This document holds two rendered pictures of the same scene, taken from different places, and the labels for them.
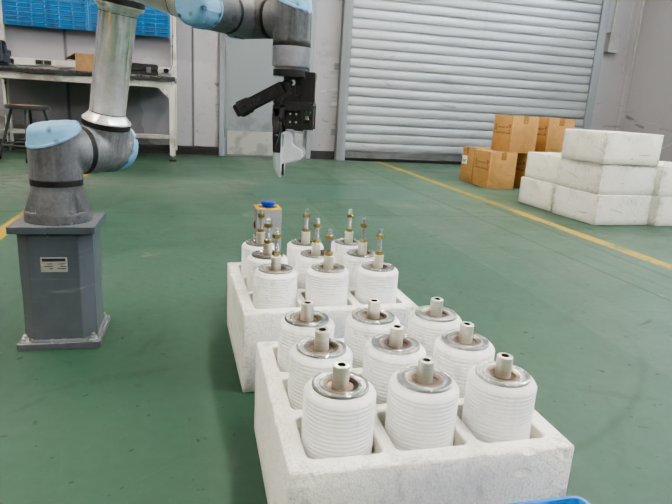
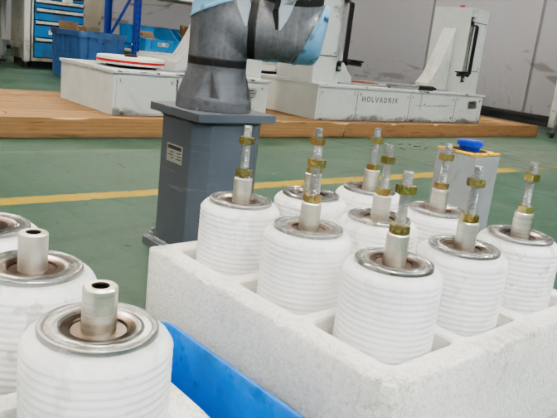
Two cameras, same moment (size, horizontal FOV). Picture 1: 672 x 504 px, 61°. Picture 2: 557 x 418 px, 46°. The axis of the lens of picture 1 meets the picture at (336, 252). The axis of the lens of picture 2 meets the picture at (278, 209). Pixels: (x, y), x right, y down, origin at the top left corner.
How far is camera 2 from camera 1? 107 cm
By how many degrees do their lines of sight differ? 61
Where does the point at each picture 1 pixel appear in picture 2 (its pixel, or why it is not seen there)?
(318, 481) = not seen: outside the picture
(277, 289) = (205, 229)
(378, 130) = not seen: outside the picture
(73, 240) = (189, 128)
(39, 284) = (164, 173)
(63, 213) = (191, 94)
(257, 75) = not seen: outside the picture
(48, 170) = (192, 41)
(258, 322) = (160, 269)
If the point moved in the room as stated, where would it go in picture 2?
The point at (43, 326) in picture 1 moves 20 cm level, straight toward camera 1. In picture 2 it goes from (161, 223) to (79, 240)
